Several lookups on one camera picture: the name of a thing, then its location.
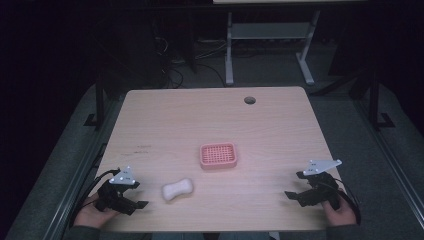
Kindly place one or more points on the pink soap dish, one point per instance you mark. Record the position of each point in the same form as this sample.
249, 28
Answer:
218, 156

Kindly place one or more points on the white bone-shaped soap bar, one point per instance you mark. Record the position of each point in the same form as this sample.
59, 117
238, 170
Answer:
177, 189

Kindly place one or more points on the metal floor rail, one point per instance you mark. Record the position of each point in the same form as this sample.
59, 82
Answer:
76, 173
390, 156

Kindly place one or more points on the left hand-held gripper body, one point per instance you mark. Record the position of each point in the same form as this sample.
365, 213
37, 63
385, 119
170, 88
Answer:
115, 196

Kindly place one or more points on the person's left hand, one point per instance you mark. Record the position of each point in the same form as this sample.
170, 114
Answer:
91, 215

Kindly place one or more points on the person's right hand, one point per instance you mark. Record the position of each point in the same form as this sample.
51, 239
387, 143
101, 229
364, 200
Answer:
340, 215

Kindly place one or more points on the white metal table frame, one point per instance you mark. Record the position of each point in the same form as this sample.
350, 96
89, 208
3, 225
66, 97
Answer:
266, 30

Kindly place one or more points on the black metal stand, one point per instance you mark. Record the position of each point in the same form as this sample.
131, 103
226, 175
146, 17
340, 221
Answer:
375, 100
99, 100

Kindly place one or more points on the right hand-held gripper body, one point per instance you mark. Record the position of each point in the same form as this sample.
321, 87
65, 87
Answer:
321, 190

